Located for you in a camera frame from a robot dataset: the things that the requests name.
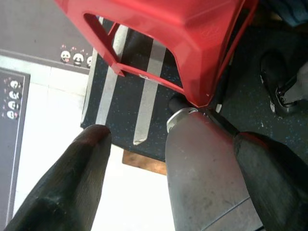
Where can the grey tape strip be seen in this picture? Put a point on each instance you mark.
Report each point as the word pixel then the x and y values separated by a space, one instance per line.
pixel 108 96
pixel 149 101

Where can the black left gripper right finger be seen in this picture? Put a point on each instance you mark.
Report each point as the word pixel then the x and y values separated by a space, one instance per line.
pixel 272 178

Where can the black speckled floor mat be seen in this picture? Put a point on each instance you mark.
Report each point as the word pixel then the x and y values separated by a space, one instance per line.
pixel 125 101

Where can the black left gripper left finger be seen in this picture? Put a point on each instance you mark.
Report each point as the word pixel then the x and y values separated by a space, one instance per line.
pixel 72 173

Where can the black robot foot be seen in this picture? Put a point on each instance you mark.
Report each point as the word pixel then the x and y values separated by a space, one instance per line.
pixel 272 69

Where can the small white tag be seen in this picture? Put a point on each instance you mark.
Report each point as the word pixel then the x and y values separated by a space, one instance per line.
pixel 218 107

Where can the red plastic stool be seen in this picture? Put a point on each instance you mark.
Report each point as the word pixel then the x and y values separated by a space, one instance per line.
pixel 192 31

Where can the silver robot leg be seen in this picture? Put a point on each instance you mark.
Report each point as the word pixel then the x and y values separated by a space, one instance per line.
pixel 202 163

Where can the brown flat board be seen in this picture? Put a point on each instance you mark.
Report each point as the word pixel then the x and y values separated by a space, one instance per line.
pixel 144 162

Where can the grey robot shin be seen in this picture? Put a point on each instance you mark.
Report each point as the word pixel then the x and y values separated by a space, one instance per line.
pixel 302 84

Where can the grey panda floor mat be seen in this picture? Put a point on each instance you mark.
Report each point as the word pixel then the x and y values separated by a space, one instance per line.
pixel 9 134
pixel 36 29

